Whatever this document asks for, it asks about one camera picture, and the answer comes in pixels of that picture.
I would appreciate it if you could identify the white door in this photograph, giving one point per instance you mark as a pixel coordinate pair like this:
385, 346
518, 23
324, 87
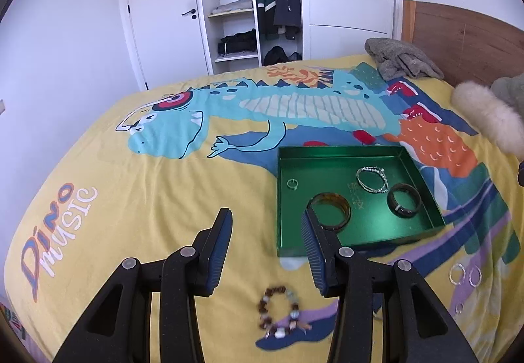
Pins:
163, 27

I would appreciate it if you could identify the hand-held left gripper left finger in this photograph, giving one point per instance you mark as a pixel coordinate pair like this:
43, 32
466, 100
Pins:
215, 256

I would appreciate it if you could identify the amber bangle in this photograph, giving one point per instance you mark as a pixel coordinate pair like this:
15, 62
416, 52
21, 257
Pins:
327, 195

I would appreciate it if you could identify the wooden headboard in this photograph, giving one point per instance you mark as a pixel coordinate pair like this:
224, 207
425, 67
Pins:
458, 35

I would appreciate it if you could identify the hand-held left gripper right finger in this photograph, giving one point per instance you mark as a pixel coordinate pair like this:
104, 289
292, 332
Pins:
313, 252

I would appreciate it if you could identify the folded light grey clothes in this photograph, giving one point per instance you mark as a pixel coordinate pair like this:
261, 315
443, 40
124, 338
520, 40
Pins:
231, 6

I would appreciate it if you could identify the black bangle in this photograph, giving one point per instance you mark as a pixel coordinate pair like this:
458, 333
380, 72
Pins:
391, 205

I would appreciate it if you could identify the folded black clothes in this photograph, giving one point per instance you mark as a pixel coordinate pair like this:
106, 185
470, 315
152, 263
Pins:
237, 42

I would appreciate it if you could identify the grey pillow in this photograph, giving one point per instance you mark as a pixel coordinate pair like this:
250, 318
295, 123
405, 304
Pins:
509, 90

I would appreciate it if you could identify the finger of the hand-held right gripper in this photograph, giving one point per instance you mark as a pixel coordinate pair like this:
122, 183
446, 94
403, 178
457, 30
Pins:
520, 174

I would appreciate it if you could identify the black bag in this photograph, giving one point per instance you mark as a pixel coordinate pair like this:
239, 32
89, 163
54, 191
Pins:
280, 56

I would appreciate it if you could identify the white fluffy pillow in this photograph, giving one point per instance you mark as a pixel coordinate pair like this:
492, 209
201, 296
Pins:
487, 113

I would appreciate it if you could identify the colourful cardboard box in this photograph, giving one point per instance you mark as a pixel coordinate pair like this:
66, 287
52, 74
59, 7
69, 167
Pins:
8, 322

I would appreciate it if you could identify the green metal tray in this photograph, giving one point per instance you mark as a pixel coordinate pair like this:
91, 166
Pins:
327, 170

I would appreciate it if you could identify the yellow dinosaur printed blanket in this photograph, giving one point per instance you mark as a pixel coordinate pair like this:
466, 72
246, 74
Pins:
163, 191

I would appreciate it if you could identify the white wardrobe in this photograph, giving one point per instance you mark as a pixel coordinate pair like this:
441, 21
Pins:
348, 11

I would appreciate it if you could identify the grey crumpled cloth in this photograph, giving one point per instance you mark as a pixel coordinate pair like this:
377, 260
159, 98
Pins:
401, 58

